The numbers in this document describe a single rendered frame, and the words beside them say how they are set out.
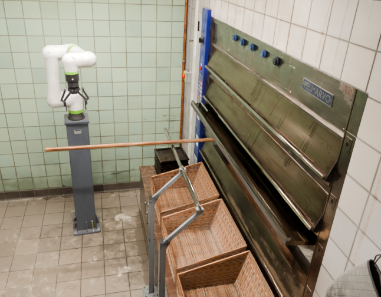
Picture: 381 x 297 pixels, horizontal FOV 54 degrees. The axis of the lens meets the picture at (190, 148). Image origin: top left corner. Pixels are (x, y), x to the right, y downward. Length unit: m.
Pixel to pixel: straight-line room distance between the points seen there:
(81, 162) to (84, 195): 0.36
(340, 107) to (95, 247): 2.79
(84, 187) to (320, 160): 2.50
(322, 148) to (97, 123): 2.91
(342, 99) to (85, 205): 2.79
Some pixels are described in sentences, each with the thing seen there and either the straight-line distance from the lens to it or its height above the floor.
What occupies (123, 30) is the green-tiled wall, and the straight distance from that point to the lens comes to 3.88.
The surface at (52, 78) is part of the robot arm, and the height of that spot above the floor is 1.60.
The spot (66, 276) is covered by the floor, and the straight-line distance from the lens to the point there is 3.55.
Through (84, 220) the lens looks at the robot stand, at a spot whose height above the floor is 0.15.
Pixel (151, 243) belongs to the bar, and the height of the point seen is 0.54.
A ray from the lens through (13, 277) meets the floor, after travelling 3.67.
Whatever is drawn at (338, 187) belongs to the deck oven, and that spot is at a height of 1.71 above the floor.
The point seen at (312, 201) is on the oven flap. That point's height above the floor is 1.54.
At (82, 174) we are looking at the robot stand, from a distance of 3.59.
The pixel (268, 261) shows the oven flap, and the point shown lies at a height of 0.96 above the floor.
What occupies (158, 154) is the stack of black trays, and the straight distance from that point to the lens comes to 3.60.
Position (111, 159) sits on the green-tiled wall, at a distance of 4.34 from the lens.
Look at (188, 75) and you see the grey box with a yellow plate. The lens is 3.70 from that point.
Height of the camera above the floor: 2.48
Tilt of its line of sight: 27 degrees down
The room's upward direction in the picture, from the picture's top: 3 degrees clockwise
